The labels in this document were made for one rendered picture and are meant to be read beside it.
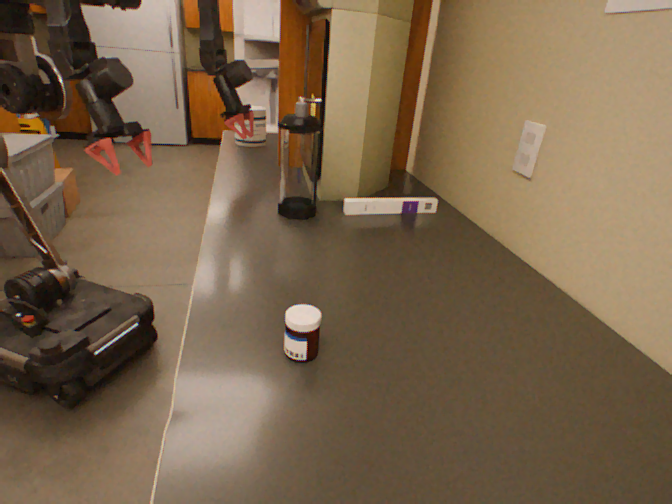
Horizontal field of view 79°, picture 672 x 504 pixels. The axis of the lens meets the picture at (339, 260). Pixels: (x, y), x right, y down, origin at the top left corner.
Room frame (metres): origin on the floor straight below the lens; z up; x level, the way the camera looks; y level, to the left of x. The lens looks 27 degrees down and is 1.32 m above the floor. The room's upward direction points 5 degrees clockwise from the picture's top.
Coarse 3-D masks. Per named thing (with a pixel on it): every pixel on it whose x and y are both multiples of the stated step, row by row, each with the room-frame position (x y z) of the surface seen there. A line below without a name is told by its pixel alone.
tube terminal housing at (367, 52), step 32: (352, 0) 1.12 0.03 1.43; (384, 0) 1.17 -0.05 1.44; (352, 32) 1.13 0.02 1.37; (384, 32) 1.18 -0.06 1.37; (352, 64) 1.13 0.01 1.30; (384, 64) 1.20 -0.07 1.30; (352, 96) 1.13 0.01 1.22; (384, 96) 1.22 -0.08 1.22; (352, 128) 1.13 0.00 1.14; (384, 128) 1.24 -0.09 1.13; (352, 160) 1.13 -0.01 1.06; (384, 160) 1.27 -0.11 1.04; (320, 192) 1.11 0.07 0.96; (352, 192) 1.14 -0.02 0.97
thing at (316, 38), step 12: (312, 24) 1.32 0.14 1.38; (324, 24) 1.13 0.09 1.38; (312, 36) 1.31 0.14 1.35; (324, 36) 1.12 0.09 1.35; (312, 48) 1.30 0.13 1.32; (324, 48) 1.12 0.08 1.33; (312, 60) 1.29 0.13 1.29; (324, 60) 1.12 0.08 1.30; (312, 72) 1.28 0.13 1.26; (324, 72) 1.12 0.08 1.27; (312, 84) 1.27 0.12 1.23; (324, 84) 1.12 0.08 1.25
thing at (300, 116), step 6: (300, 102) 1.00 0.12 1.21; (300, 108) 0.99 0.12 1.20; (306, 108) 1.00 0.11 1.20; (288, 114) 1.01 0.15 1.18; (294, 114) 1.02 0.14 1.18; (300, 114) 0.99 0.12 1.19; (306, 114) 1.00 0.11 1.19; (282, 120) 0.99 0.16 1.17; (288, 120) 0.97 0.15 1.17; (294, 120) 0.96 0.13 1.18; (300, 120) 0.96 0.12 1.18; (306, 120) 0.97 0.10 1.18; (312, 120) 0.98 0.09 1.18; (318, 120) 1.00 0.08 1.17
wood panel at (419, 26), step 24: (288, 0) 1.46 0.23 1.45; (432, 0) 1.57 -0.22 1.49; (288, 24) 1.46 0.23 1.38; (288, 48) 1.46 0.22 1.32; (408, 48) 1.56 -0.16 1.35; (288, 72) 1.46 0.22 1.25; (408, 72) 1.56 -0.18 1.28; (288, 96) 1.46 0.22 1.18; (408, 96) 1.56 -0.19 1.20; (408, 120) 1.57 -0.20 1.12; (408, 144) 1.57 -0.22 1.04
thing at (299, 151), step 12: (288, 132) 0.96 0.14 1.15; (300, 132) 0.95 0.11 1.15; (312, 132) 0.96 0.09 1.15; (288, 144) 0.96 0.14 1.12; (300, 144) 0.96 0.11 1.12; (312, 144) 0.97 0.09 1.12; (288, 156) 0.96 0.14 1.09; (300, 156) 0.96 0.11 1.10; (312, 156) 0.97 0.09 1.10; (288, 168) 0.96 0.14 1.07; (300, 168) 0.96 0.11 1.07; (312, 168) 0.97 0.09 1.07; (288, 180) 0.96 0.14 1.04; (300, 180) 0.96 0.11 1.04; (312, 180) 0.97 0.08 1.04; (288, 192) 0.96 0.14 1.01; (300, 192) 0.96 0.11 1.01; (312, 192) 0.98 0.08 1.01; (288, 204) 0.96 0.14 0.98; (300, 204) 0.96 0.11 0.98; (312, 204) 0.98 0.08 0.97
